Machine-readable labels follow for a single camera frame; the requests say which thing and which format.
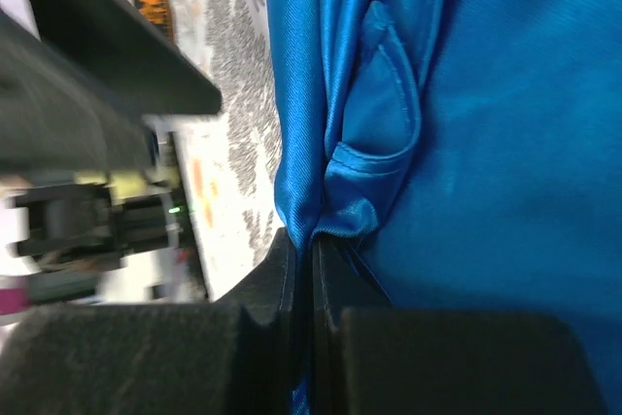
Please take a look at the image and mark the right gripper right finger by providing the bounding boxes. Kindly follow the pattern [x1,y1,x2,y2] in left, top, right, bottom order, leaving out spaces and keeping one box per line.
[313,235,606,414]

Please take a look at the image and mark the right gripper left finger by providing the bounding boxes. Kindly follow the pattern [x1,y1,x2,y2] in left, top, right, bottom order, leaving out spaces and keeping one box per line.
[1,229,297,414]

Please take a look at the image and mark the blue cloth napkin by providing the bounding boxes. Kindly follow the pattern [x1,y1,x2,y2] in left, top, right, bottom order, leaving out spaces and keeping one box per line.
[267,0,621,414]

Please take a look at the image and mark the floral tablecloth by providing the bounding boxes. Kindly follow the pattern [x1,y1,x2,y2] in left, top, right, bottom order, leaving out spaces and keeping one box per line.
[172,0,282,299]

